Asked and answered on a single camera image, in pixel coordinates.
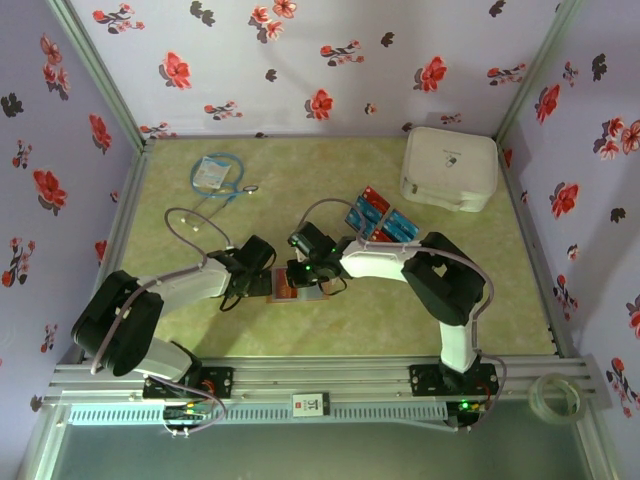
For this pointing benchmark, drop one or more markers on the red VIP card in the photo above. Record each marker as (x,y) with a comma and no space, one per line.
(376,198)
(282,292)
(382,236)

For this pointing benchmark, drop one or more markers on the brown leather card holder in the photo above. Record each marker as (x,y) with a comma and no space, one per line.
(315,294)

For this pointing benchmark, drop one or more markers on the blue VIP card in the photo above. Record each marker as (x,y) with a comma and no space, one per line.
(404,220)
(397,231)
(365,209)
(357,221)

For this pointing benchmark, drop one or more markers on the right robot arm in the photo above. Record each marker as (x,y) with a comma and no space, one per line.
(450,290)

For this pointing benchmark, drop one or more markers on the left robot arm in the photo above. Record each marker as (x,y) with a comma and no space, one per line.
(120,320)

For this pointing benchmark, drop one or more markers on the blue stethoscope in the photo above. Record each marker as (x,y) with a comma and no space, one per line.
(250,188)

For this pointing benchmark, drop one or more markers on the white blue plastic packet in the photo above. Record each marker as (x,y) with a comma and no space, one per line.
(212,172)

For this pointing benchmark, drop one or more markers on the white label tag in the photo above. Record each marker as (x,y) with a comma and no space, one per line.
(312,404)

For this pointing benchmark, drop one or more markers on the green circuit board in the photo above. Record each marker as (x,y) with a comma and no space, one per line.
(187,412)
(472,407)

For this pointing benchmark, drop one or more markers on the white medicine case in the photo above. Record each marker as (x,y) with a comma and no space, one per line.
(450,165)

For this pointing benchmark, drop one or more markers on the clear tape roll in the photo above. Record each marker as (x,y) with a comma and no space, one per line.
(535,400)

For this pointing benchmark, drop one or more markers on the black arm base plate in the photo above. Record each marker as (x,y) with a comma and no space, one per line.
(220,382)
(425,380)

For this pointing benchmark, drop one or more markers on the aluminium frame front rail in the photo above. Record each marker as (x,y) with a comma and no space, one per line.
(350,375)

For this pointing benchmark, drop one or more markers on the aluminium frame side rail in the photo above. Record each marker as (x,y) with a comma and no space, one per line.
(129,200)
(530,230)

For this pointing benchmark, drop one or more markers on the aluminium frame corner post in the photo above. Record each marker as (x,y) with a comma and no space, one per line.
(103,75)
(536,70)

